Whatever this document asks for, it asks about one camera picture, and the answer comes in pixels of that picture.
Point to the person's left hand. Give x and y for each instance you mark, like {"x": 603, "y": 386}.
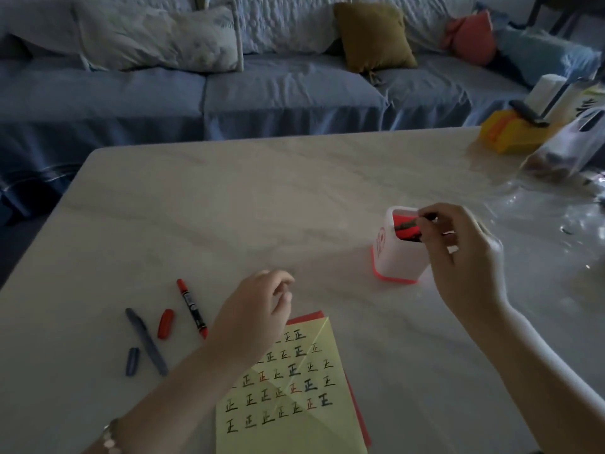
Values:
{"x": 246, "y": 321}

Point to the person's left forearm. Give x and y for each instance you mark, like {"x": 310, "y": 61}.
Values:
{"x": 175, "y": 401}

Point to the person's right thumb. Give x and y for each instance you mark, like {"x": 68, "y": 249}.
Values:
{"x": 431, "y": 250}

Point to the person's right forearm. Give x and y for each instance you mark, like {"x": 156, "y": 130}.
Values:
{"x": 543, "y": 378}

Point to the mustard yellow cushion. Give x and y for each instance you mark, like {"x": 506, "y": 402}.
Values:
{"x": 373, "y": 35}

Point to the orange cushion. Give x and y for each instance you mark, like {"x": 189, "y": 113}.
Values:
{"x": 470, "y": 37}

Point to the white cylinder bottle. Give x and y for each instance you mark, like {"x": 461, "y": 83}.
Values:
{"x": 544, "y": 92}

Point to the blue marker pen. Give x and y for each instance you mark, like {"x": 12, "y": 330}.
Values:
{"x": 146, "y": 341}

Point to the yellow paper with written marks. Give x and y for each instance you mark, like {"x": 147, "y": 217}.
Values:
{"x": 293, "y": 411}

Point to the white container with red rim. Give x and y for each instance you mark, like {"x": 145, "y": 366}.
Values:
{"x": 394, "y": 260}

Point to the red paper sheet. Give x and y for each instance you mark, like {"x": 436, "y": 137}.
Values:
{"x": 359, "y": 420}

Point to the blue sofa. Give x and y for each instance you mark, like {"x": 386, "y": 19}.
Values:
{"x": 264, "y": 94}

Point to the red marker pen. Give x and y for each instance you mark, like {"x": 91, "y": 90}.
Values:
{"x": 191, "y": 308}

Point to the red marker cap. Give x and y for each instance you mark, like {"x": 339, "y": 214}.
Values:
{"x": 166, "y": 323}

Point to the yellow plastic box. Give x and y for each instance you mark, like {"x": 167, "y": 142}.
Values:
{"x": 513, "y": 134}

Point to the white printed carton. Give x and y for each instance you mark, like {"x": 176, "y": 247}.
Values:
{"x": 579, "y": 99}

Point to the clear plastic sheet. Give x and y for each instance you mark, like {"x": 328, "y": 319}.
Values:
{"x": 553, "y": 217}

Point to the white quilted sofa cover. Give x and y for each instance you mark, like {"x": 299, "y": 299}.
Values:
{"x": 293, "y": 21}

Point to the clear plastic bag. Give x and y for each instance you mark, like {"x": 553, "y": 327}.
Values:
{"x": 567, "y": 146}

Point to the person's right hand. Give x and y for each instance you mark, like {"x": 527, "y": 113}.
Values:
{"x": 468, "y": 274}

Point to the black marker pen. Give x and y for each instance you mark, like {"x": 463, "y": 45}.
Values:
{"x": 407, "y": 226}

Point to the person's left fingers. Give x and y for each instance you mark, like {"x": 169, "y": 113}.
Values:
{"x": 281, "y": 290}

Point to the dark chair frame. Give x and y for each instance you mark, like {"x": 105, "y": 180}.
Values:
{"x": 567, "y": 11}

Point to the black remote control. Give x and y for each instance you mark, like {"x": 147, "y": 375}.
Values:
{"x": 528, "y": 113}

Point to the blue marker cap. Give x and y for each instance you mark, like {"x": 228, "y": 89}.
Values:
{"x": 132, "y": 361}

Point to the light blue cushion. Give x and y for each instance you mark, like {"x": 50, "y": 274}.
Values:
{"x": 543, "y": 54}

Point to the white patterned pillow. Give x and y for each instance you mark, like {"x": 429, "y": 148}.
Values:
{"x": 160, "y": 40}

